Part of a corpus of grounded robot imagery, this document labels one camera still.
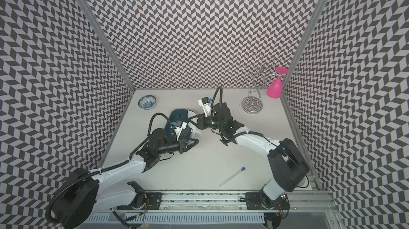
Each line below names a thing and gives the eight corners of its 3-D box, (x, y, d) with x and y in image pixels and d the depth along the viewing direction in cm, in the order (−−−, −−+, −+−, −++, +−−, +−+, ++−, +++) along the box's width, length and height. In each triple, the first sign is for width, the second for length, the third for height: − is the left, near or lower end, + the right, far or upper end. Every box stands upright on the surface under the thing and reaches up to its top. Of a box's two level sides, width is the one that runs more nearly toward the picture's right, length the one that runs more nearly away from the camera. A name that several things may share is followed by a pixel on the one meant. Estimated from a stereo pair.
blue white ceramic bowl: (138, 105, 111) (135, 100, 107) (151, 96, 117) (149, 91, 112) (145, 111, 108) (142, 106, 104) (158, 102, 113) (156, 97, 109)
